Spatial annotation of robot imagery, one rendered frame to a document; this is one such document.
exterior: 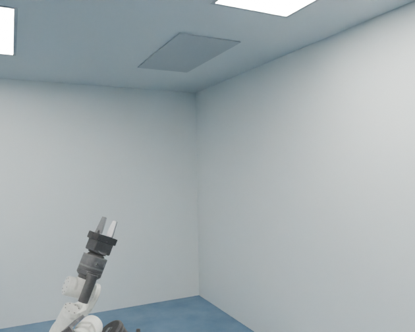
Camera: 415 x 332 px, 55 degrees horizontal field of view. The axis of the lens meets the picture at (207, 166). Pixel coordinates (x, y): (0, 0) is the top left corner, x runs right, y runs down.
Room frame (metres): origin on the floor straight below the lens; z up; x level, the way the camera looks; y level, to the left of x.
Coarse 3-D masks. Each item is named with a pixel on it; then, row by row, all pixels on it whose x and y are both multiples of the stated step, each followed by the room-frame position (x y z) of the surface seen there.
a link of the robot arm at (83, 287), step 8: (80, 272) 1.39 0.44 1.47; (88, 272) 1.39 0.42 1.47; (96, 272) 1.40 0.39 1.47; (72, 280) 1.38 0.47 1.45; (80, 280) 1.38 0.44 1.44; (88, 280) 1.36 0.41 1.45; (96, 280) 1.38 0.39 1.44; (64, 288) 1.38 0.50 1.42; (72, 288) 1.37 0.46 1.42; (80, 288) 1.38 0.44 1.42; (88, 288) 1.36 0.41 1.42; (72, 296) 1.38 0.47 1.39; (80, 296) 1.35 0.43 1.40; (88, 296) 1.36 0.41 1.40
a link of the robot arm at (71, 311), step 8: (96, 288) 1.41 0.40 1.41; (96, 296) 1.41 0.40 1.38; (64, 304) 1.42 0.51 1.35; (72, 304) 1.44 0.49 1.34; (80, 304) 1.44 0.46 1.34; (88, 304) 1.41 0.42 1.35; (64, 312) 1.39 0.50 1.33; (72, 312) 1.40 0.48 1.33; (80, 312) 1.40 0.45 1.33; (88, 312) 1.41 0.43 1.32
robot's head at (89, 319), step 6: (84, 318) 1.15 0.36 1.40; (90, 318) 1.14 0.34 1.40; (96, 318) 1.15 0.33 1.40; (78, 324) 1.11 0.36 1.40; (84, 324) 1.11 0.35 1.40; (90, 324) 1.11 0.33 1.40; (96, 324) 1.13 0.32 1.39; (102, 324) 1.16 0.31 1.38; (84, 330) 1.08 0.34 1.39; (90, 330) 1.10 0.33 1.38; (96, 330) 1.12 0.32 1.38
